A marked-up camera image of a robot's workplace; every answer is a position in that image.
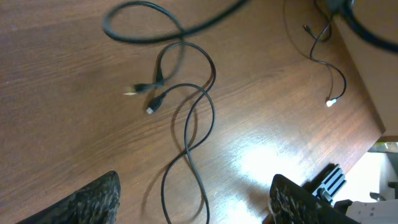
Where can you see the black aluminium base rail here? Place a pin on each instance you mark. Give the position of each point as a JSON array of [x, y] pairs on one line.
[[330, 184]]

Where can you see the black speckled left gripper right finger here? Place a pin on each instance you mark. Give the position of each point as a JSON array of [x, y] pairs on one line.
[[290, 203]]

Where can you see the black speckled left gripper left finger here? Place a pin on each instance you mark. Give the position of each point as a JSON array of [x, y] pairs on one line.
[[95, 203]]

